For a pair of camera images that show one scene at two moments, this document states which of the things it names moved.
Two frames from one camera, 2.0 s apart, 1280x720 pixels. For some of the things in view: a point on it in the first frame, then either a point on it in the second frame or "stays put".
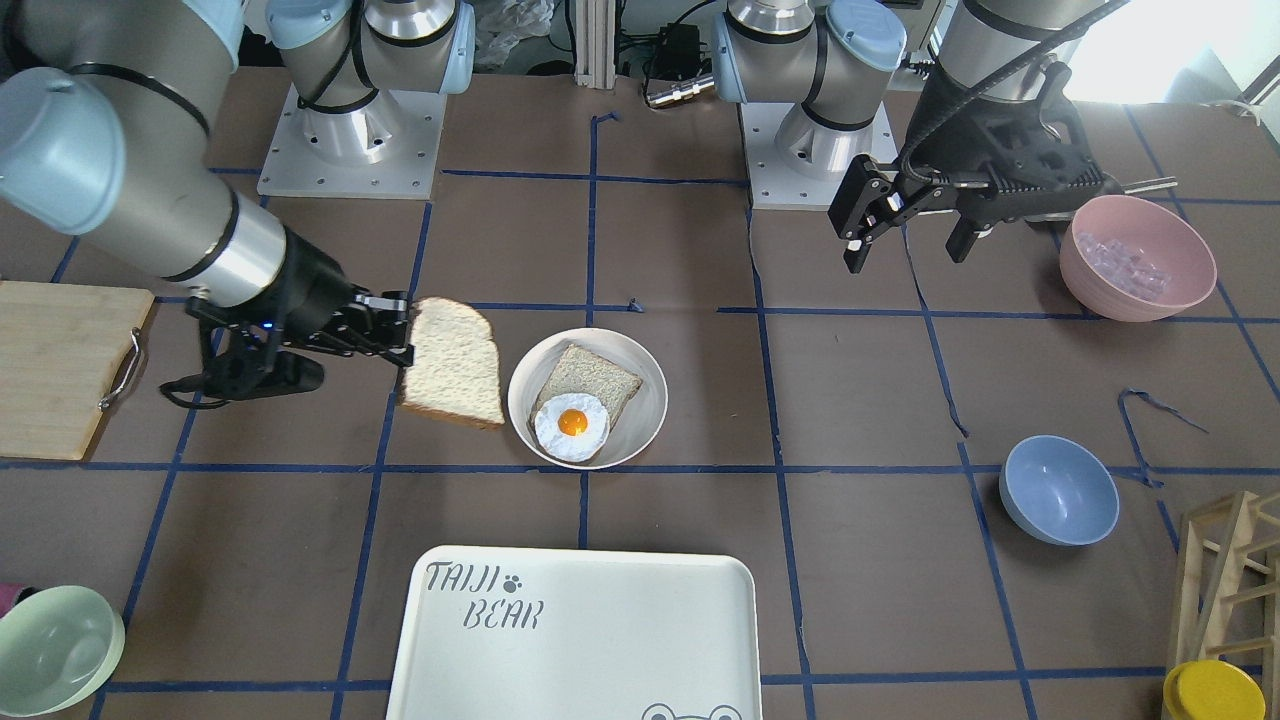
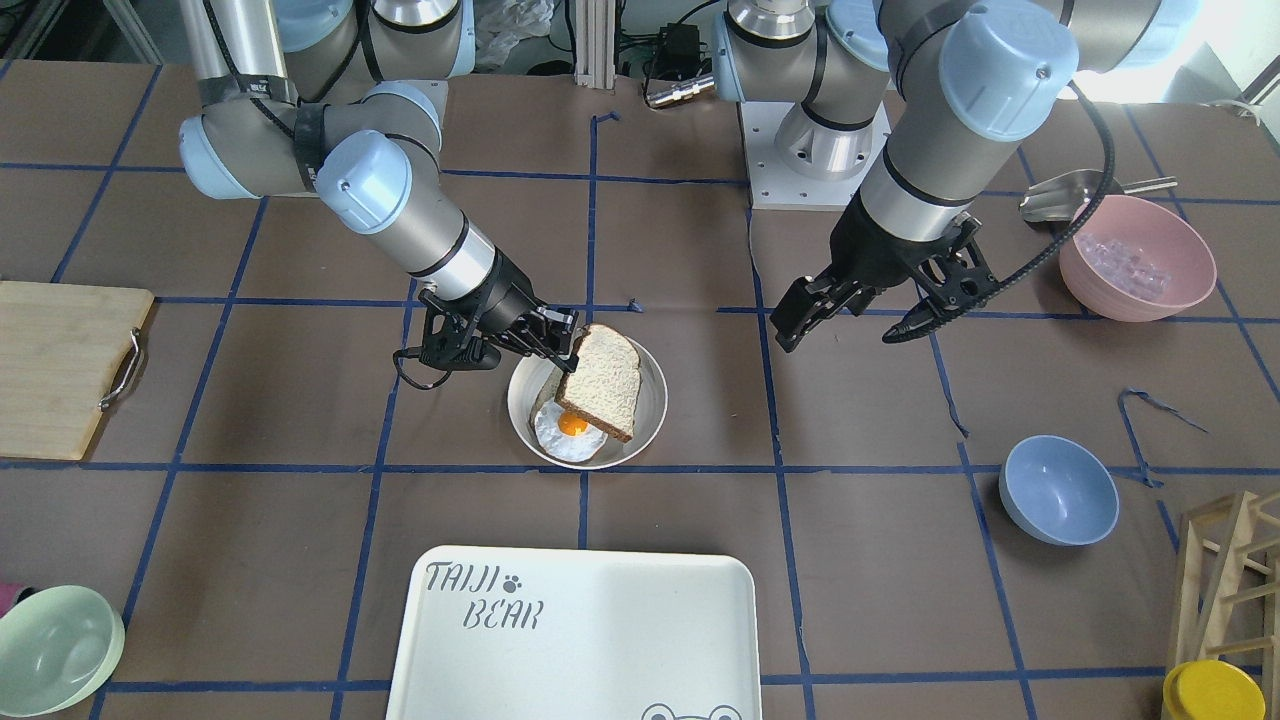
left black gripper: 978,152 → 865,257
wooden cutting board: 64,349 stays put
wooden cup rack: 1226,600 stays put
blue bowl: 1059,490 stays put
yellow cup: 1212,690 stays put
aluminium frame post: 595,64 stays put
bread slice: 456,371 → 602,393
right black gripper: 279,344 → 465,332
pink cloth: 8,593 stays put
